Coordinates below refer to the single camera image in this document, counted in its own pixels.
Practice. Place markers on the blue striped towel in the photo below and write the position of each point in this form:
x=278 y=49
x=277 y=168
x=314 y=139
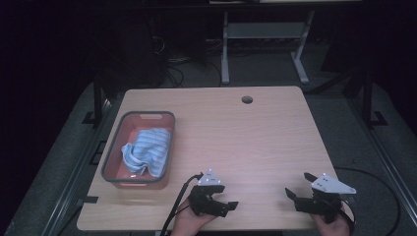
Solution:
x=149 y=150

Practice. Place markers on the person's left hand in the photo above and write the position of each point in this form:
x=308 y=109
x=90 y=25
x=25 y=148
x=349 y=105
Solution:
x=188 y=221

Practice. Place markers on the white metal desk frame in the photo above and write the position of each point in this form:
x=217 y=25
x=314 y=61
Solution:
x=262 y=30

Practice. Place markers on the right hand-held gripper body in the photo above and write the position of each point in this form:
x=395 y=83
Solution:
x=323 y=200

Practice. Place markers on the black metal stand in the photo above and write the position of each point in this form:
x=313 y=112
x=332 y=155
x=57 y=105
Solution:
x=368 y=98
x=97 y=101

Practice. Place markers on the aluminium floor rail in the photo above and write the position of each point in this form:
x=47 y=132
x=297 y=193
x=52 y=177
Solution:
x=387 y=164
x=77 y=170

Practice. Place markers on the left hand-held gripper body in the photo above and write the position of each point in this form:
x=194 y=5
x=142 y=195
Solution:
x=200 y=198

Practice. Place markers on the red basket with grey rim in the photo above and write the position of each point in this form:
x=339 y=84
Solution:
x=113 y=164

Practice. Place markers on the person's right hand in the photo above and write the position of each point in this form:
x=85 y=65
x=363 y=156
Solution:
x=331 y=227

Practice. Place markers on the black tape strip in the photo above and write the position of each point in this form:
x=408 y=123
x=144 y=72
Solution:
x=89 y=199

